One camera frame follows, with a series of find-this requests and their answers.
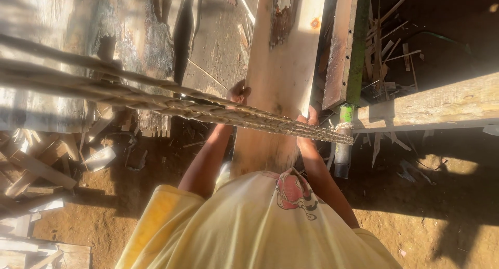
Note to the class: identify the yellow printed t-shirt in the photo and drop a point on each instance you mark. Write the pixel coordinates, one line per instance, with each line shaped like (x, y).
(249, 222)

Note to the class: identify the person's left fingers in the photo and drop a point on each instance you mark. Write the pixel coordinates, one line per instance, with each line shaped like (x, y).
(242, 90)

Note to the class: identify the pile of thin wood strips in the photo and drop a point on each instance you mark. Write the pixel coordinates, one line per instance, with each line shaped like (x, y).
(386, 51)

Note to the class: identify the heap of wood offcuts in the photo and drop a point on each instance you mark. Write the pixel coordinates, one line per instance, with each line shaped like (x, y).
(39, 183)

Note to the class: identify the long pale wooden plank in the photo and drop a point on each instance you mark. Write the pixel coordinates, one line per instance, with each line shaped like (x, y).
(278, 78)

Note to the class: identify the rough wooden beam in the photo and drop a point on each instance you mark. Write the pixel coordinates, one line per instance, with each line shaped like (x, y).
(429, 103)

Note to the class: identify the person's right hand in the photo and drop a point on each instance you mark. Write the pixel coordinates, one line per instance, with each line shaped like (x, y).
(308, 119)

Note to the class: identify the person's right fingers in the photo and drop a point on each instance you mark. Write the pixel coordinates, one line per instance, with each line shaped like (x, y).
(313, 114)

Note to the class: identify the green metal rail post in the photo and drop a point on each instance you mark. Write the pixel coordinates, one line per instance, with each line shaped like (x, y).
(347, 105)

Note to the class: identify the person's left hand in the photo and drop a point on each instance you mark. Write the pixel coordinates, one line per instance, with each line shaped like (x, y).
(236, 93)

